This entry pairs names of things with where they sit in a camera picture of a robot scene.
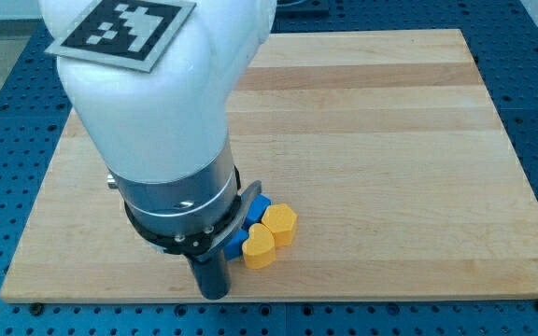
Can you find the blue block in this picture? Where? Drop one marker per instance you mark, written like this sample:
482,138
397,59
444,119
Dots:
233,250

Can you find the wooden board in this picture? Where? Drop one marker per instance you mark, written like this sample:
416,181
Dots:
386,145

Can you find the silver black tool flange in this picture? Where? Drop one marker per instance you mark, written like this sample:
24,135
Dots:
195,216

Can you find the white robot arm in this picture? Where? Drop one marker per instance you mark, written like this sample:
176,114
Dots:
150,82

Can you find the yellow heart block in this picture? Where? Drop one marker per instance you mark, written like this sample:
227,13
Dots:
259,250

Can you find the black white fiducial marker tag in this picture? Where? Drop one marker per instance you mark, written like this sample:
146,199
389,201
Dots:
131,34

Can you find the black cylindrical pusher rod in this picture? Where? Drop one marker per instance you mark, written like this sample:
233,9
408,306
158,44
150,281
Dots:
212,276

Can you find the yellow hexagon block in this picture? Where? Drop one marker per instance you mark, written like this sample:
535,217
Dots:
281,221

